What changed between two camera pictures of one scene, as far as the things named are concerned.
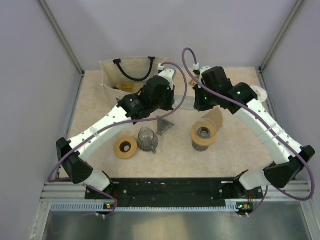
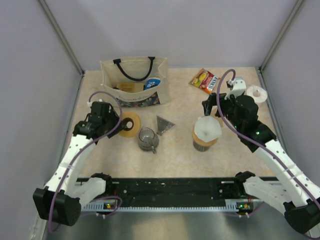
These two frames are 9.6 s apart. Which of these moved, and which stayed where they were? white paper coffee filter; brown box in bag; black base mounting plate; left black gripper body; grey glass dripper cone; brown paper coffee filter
Moved: white paper coffee filter; left black gripper body
Stayed: brown paper coffee filter; brown box in bag; black base mounting plate; grey glass dripper cone
